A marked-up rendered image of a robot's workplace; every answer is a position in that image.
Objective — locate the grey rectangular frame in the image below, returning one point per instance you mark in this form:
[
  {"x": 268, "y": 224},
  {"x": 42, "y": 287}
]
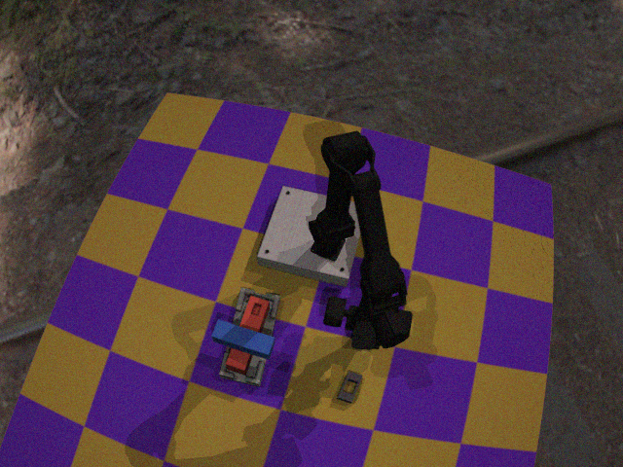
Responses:
[{"x": 347, "y": 397}]

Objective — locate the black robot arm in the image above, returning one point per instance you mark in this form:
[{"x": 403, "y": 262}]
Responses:
[{"x": 381, "y": 276}]

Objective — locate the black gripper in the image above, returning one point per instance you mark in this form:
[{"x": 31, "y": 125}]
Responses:
[{"x": 335, "y": 311}]

